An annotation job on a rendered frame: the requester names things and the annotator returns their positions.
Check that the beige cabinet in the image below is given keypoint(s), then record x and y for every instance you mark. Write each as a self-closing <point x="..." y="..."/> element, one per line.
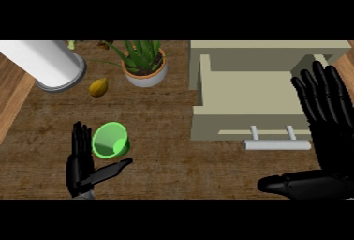
<point x="268" y="51"/>

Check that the green cup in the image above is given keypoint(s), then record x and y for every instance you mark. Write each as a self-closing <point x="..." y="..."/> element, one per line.
<point x="110" y="140"/>

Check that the yellow-brown fruit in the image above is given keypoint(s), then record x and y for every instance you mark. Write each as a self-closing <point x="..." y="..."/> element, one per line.
<point x="98" y="87"/>

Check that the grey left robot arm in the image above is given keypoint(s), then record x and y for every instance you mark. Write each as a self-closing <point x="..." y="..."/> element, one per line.
<point x="84" y="195"/>

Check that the potted green plant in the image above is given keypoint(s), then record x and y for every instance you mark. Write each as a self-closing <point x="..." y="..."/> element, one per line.
<point x="143" y="64"/>

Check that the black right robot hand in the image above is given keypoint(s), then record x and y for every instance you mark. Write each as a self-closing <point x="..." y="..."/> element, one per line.
<point x="329" y="131"/>

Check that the beige open drawer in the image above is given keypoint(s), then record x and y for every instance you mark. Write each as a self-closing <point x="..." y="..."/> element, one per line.
<point x="250" y="103"/>

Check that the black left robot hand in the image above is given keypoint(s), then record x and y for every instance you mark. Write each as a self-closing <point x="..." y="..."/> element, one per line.
<point x="75" y="168"/>

